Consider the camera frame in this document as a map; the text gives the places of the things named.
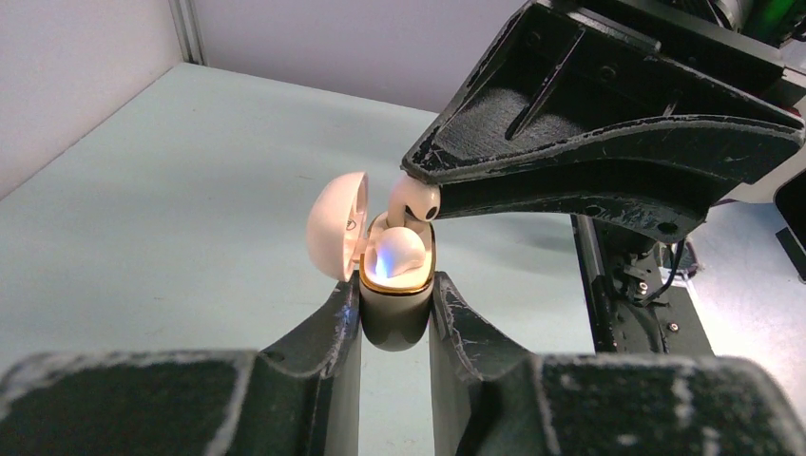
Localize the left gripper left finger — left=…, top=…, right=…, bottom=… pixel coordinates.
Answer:
left=1, top=277, right=361, bottom=455

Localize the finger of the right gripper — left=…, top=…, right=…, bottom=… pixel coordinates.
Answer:
left=434, top=157, right=782, bottom=243

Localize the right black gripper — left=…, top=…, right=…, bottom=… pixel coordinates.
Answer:
left=401, top=1, right=805, bottom=183

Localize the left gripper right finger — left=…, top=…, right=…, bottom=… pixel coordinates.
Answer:
left=430, top=272, right=805, bottom=455

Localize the beige earbud charging case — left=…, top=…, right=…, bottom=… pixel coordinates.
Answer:
left=306, top=172, right=436, bottom=352

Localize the beige earbud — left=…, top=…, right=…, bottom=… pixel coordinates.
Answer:
left=387, top=175, right=441, bottom=227
left=374, top=227, right=426, bottom=279

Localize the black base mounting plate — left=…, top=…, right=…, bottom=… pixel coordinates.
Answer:
left=571, top=216, right=714, bottom=356

